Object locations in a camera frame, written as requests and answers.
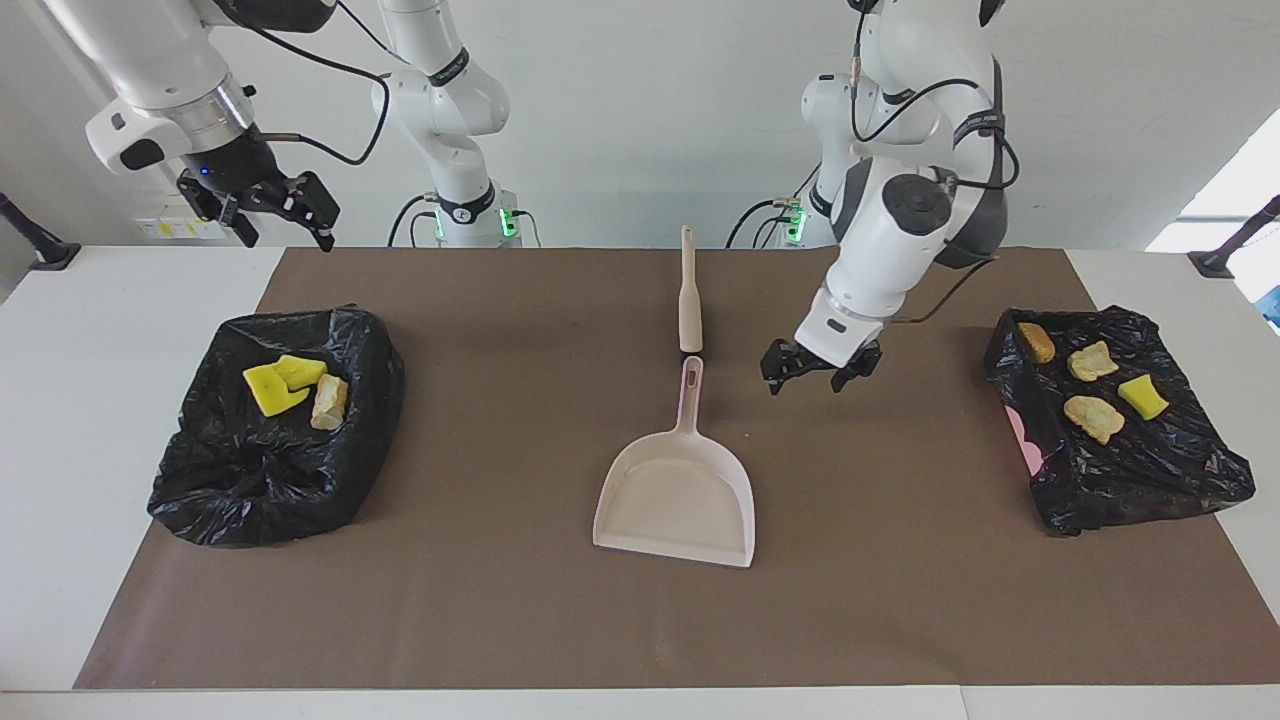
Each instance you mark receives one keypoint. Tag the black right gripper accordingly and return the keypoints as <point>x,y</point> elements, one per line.
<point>240,165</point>

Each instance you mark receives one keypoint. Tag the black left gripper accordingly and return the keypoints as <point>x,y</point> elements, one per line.
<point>825,362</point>

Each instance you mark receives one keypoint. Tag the beige hand brush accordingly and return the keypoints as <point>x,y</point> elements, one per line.
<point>690,300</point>

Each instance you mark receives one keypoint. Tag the beige plastic dustpan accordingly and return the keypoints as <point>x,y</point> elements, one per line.
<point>680,500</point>

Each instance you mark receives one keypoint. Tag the brown oval bread roll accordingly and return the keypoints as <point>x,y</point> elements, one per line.
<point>1038,342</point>

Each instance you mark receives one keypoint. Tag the pale yellow scrap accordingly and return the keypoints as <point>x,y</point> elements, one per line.
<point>1092,361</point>

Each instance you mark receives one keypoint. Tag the orange striped sponge scrap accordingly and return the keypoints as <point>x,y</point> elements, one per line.
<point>1094,418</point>

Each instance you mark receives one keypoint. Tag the green and yellow sponge piece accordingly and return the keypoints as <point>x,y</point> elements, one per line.
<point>1143,396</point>

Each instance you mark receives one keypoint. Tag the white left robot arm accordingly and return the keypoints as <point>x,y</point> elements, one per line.
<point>900,230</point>

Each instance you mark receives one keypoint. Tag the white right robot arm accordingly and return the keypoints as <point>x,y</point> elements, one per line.
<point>455,110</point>

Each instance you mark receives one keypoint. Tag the black bag lined pink bin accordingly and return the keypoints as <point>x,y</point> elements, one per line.
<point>1130,470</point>

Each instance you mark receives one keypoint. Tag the black clamp stand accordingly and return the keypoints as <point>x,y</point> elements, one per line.
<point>1215,262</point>
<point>50,252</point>

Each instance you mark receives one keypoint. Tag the brown table mat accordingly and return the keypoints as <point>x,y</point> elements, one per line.
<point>600,620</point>

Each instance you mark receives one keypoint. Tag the blue object at table edge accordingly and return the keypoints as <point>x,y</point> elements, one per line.
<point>1272,306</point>

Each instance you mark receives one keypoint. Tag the white wall socket box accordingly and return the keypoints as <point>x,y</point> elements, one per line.
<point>175,226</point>

